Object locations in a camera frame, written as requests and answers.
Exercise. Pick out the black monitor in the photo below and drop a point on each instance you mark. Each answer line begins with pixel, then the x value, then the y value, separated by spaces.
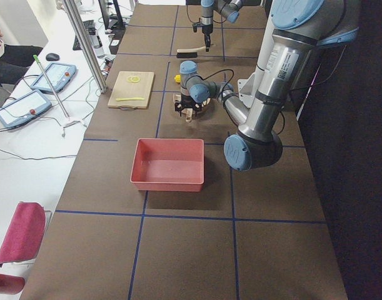
pixel 109 21

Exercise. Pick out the yellow toy corn cob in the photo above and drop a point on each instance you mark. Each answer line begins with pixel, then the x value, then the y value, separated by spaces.
pixel 177 78

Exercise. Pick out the pink plastic bin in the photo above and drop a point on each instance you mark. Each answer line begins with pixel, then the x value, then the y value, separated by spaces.
pixel 168 165

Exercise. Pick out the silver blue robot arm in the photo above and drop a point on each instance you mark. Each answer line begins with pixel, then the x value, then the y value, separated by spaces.
pixel 294 28
pixel 228 10

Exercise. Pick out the metal rod green tip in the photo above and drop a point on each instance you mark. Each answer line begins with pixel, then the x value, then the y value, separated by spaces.
pixel 69 120

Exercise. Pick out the person in dark trousers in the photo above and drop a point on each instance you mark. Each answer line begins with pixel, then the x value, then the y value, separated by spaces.
pixel 15 61

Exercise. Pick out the clear water bottle black cap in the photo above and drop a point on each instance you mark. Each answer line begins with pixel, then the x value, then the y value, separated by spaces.
pixel 96 42

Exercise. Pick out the bamboo cutting board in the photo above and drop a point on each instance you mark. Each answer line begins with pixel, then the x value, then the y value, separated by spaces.
pixel 122 88

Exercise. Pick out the black keyboard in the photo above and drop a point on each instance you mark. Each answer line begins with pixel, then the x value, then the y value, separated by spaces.
pixel 89 24

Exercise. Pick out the blue teach pendant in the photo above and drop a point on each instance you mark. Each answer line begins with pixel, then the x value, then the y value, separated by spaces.
pixel 59 75
pixel 24 109

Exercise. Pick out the black computer mouse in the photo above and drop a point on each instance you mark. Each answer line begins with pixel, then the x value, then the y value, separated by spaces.
pixel 52 57

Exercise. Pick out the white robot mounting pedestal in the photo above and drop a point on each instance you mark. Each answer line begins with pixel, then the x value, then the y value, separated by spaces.
pixel 247 87

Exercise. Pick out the far blue teach pendant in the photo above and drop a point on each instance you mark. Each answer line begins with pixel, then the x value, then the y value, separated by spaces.
pixel 59 75

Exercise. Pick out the red object table corner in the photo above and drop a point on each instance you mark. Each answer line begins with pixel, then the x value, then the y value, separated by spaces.
pixel 11 284

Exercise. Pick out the beige plastic dustpan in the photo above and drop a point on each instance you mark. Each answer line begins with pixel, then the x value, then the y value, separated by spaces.
pixel 189 116

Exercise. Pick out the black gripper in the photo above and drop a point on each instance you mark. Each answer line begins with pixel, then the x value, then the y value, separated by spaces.
pixel 206 28
pixel 187 100

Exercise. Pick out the beige hand brush black bristles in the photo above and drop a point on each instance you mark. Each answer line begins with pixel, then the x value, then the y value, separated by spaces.
pixel 189 52

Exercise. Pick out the magenta cloth on stand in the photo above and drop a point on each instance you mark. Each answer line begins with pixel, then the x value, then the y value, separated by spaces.
pixel 24 235

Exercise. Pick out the aluminium frame post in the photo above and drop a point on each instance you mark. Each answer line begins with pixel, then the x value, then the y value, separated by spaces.
pixel 71 10

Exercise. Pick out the lower lemon slice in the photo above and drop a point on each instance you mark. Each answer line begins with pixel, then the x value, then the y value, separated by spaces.
pixel 134 79

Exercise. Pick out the yellow plastic knife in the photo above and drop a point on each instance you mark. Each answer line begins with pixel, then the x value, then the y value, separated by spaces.
pixel 119 99

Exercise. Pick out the near blue teach pendant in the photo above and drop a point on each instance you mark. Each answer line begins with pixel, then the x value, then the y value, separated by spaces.
pixel 24 109

